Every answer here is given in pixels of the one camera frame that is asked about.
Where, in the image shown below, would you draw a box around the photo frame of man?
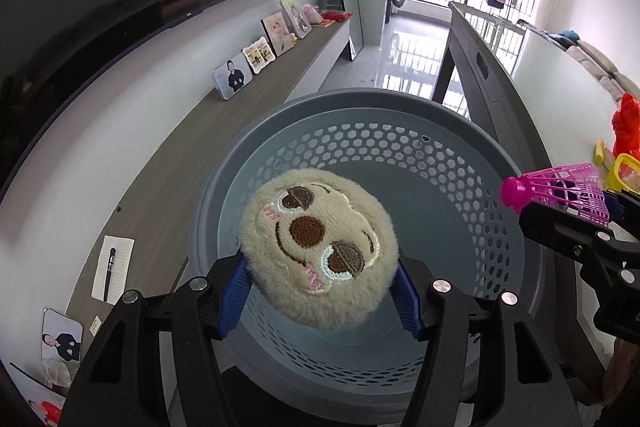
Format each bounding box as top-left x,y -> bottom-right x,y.
214,53 -> 253,101

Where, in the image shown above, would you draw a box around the red packet on shelf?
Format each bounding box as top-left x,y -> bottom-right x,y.
322,10 -> 352,22

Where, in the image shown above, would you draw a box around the black pen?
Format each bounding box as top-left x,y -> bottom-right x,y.
103,247 -> 117,303

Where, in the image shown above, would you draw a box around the scalloped photo frame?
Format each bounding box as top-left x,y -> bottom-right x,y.
242,37 -> 276,75

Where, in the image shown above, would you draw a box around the grey perforated plastic basket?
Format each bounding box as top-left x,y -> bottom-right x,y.
191,89 -> 554,424

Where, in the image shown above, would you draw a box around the beige sloth plush face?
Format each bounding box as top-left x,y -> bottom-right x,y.
240,168 -> 399,331

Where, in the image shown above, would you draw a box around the grey sectional sofa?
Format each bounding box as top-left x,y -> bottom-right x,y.
566,40 -> 639,102

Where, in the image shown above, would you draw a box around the red plastic bag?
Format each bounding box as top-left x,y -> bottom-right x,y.
612,93 -> 640,159

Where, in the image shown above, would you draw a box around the tilted portrait photo frame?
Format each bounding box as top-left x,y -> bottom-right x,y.
280,0 -> 311,39

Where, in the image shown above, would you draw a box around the white notepad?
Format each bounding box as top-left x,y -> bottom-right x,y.
91,235 -> 134,305

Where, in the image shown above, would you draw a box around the dark dining chair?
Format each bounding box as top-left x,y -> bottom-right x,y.
432,2 -> 551,172

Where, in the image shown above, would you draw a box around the pink baby photo frame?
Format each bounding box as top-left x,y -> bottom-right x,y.
262,12 -> 295,57

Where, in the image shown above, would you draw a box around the pink plastic shuttlecock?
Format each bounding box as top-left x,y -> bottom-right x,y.
500,164 -> 610,227

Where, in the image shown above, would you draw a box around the yellow foam dart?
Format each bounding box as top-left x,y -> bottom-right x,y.
593,139 -> 605,165

